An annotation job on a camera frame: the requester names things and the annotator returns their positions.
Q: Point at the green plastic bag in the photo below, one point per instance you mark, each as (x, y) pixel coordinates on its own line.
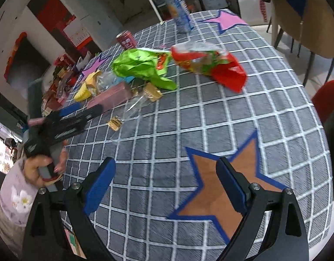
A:
(139, 65)

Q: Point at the red drink can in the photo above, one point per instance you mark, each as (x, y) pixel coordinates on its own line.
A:
(126, 41)

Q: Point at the pink box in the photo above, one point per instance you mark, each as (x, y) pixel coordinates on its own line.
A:
(112, 95)

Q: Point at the small gold foil wrapper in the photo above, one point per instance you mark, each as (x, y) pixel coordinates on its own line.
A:
(115, 123)

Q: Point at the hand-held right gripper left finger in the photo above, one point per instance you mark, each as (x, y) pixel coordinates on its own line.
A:
(100, 187)

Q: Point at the red wall calendar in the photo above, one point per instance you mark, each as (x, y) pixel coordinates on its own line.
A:
(78, 34)

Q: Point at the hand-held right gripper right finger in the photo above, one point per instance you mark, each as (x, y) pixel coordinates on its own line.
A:
(232, 187)

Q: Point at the grey checked star tablecloth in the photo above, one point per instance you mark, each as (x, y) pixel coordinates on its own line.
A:
(183, 125)

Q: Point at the pile of gift boxes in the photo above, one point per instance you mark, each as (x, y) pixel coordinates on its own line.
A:
(60, 81)

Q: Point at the red trash bin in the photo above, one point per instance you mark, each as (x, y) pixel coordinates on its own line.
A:
(326, 95)

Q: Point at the person's left forearm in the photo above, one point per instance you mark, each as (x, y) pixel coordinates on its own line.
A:
(11, 195)

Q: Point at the person's left hand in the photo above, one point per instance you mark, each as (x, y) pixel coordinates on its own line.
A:
(33, 171)

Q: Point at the clear plastic bag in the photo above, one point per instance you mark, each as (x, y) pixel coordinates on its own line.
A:
(107, 80)

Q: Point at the tan dining chair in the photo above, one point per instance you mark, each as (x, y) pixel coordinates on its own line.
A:
(314, 27)

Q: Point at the yellow and pink plastic bag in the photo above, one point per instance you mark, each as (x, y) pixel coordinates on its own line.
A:
(84, 92)

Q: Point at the tall blue white drink can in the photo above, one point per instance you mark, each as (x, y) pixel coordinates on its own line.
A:
(180, 13)

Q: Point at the red snack bag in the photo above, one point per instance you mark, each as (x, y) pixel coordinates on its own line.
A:
(229, 73)

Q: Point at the red checked cloth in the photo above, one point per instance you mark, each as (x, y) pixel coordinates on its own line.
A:
(261, 5)

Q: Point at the clear wrapper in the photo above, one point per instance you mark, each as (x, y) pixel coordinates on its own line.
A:
(134, 104)

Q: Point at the red garland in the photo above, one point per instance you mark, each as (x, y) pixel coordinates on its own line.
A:
(16, 46)

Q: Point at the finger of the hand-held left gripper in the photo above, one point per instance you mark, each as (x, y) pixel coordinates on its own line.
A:
(90, 112)
(69, 111)

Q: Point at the black television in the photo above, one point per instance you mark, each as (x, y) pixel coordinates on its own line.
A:
(25, 68)

